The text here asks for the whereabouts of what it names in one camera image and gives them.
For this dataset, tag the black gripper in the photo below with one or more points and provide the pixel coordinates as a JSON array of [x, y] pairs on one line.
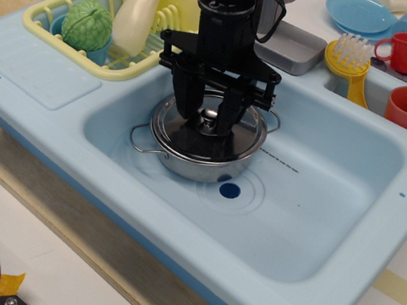
[[221, 55]]

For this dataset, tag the stainless steel pot lid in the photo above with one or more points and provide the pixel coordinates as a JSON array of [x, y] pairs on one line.
[[196, 138]]

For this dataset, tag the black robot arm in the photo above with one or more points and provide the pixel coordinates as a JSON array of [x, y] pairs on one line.
[[221, 55]]

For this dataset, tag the cream plastic bottle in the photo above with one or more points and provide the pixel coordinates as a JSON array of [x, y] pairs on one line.
[[132, 26]]

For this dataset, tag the yellow dish rack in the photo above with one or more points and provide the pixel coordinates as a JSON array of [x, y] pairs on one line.
[[182, 15]]

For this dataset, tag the yellow dish brush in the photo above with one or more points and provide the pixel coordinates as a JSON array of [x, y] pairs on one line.
[[349, 57]]

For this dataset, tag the green toy cabbage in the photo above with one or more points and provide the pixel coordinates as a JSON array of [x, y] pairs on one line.
[[87, 26]]

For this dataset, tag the light blue plate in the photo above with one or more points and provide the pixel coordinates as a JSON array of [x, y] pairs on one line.
[[364, 16]]

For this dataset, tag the grey toy utensil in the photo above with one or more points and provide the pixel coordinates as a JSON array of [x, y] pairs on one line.
[[380, 65]]

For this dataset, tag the light blue toy sink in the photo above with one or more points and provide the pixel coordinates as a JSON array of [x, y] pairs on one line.
[[316, 217]]

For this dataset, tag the cream toy item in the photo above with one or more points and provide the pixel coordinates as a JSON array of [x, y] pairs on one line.
[[395, 6]]

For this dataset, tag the yellow tape piece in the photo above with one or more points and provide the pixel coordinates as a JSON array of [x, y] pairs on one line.
[[9, 284]]

